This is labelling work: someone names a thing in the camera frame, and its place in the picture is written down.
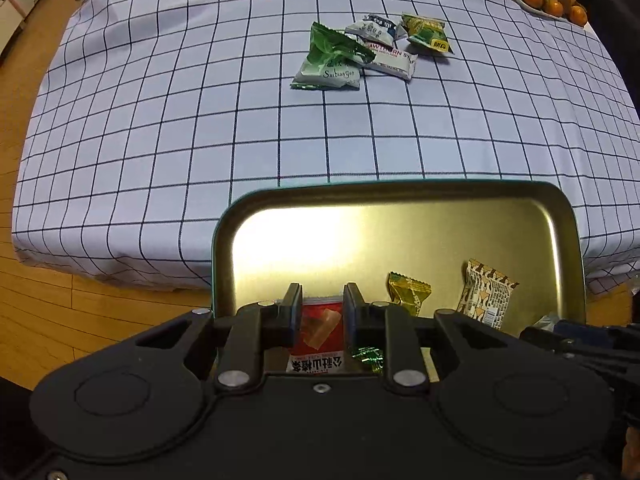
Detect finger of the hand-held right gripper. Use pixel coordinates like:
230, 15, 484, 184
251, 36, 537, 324
552, 321, 609, 343
520, 326, 569, 356

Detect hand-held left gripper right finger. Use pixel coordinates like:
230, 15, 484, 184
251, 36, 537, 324
343, 282, 522, 394

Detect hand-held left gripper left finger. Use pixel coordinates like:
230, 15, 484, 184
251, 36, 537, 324
132, 282, 304, 394

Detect red and white packet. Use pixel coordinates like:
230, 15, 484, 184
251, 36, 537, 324
286, 296, 347, 375

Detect small gold green candy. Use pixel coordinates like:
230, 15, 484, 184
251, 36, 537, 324
387, 271, 432, 317

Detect gold metal tray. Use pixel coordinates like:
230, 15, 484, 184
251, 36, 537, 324
211, 180, 587, 377

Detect brown patterned packet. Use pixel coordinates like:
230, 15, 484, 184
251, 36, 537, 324
456, 258, 520, 331

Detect white checked tablecloth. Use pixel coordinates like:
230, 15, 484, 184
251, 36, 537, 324
11, 0, 640, 303

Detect green and white packet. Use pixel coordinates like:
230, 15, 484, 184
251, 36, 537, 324
291, 22, 374, 92

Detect white packet with red print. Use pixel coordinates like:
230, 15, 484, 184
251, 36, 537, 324
356, 39, 419, 82

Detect blue and white packet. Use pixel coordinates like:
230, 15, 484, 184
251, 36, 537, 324
345, 13, 398, 46

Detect green packet with yellow label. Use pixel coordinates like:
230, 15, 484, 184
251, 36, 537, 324
399, 13, 456, 58

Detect white plate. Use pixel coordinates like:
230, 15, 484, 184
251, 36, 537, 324
500, 0, 573, 25

